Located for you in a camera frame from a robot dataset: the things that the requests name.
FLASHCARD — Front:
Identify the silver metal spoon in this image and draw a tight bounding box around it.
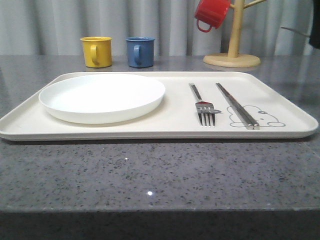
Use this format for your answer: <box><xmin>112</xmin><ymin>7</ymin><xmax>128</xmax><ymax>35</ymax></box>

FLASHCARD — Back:
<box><xmin>280</xmin><ymin>26</ymin><xmax>310</xmax><ymax>38</ymax></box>

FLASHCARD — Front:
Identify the wooden mug tree stand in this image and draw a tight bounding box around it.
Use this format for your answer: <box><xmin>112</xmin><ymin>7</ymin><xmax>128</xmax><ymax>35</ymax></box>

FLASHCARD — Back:
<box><xmin>203</xmin><ymin>0</ymin><xmax>264</xmax><ymax>68</ymax></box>

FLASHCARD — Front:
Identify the grey pleated curtain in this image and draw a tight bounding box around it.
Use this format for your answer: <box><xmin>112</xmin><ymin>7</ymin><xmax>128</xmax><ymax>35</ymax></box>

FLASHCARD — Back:
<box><xmin>0</xmin><ymin>0</ymin><xmax>320</xmax><ymax>57</ymax></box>

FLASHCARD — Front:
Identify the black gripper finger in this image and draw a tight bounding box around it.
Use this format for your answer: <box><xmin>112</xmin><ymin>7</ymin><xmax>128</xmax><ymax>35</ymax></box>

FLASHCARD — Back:
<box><xmin>309</xmin><ymin>0</ymin><xmax>320</xmax><ymax>49</ymax></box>

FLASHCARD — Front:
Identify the white round plate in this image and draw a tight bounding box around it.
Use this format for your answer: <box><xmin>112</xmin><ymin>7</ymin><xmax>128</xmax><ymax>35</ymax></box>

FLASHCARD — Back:
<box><xmin>38</xmin><ymin>73</ymin><xmax>166</xmax><ymax>124</ymax></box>

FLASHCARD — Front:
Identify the yellow enamel mug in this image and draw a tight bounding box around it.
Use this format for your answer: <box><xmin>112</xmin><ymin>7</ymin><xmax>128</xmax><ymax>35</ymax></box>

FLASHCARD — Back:
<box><xmin>80</xmin><ymin>36</ymin><xmax>113</xmax><ymax>68</ymax></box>

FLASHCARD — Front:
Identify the red enamel mug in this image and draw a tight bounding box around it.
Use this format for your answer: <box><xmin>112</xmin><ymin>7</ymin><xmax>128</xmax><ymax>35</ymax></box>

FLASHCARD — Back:
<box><xmin>194</xmin><ymin>0</ymin><xmax>231</xmax><ymax>33</ymax></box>

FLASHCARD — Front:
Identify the blue enamel mug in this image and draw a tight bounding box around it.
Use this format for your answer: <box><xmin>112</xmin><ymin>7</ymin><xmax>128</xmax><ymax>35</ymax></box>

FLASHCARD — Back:
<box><xmin>126</xmin><ymin>36</ymin><xmax>155</xmax><ymax>68</ymax></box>

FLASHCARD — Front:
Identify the silver metal chopstick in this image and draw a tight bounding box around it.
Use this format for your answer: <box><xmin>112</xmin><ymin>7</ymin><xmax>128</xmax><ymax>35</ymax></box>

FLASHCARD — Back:
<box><xmin>216</xmin><ymin>82</ymin><xmax>261</xmax><ymax>130</ymax></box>
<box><xmin>215</xmin><ymin>83</ymin><xmax>255</xmax><ymax>131</ymax></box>

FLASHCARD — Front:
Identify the cream rabbit serving tray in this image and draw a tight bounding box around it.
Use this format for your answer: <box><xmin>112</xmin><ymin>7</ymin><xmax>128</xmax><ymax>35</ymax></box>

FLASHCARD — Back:
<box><xmin>0</xmin><ymin>71</ymin><xmax>319</xmax><ymax>141</ymax></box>

